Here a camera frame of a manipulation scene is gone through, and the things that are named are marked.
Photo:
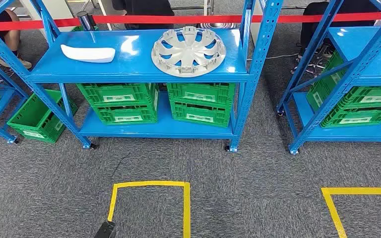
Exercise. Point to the silver plastic wheel hubcap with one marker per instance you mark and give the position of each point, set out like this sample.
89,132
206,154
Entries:
188,52

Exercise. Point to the blue metal shelf rack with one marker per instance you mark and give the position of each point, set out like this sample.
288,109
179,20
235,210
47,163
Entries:
368,49
3,101
138,65

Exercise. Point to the white curved plastic part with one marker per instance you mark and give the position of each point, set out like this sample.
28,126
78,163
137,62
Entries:
88,54

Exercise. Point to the thin black floor thread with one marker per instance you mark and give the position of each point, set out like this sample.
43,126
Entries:
120,165

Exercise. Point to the round ribbed chrome base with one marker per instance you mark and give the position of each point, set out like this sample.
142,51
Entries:
220,25

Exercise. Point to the red barrier belt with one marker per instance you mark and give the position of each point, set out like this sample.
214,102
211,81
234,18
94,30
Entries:
144,19

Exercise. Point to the white cabinet panel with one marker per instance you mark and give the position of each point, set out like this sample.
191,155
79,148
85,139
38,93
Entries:
60,10

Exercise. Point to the chrome black stanchion post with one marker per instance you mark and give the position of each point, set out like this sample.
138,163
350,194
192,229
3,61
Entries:
86,21

